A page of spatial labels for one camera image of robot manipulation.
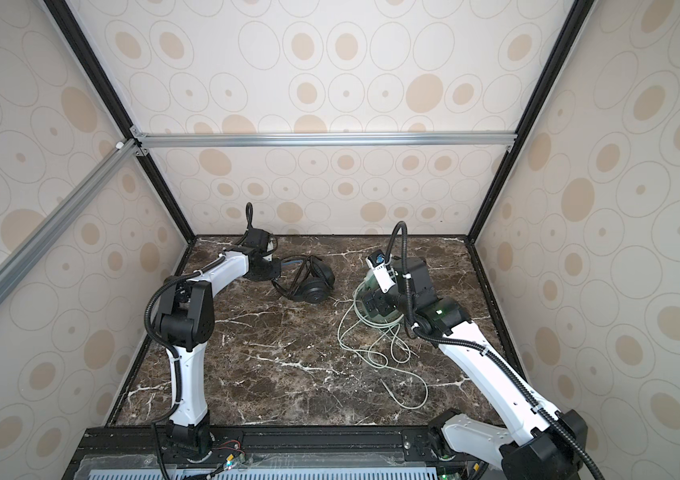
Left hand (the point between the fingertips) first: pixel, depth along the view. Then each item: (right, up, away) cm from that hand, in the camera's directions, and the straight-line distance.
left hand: (284, 264), depth 102 cm
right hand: (+30, -4, -26) cm, 40 cm away
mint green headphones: (+30, -6, -3) cm, 30 cm away
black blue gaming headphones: (+7, -5, +1) cm, 8 cm away
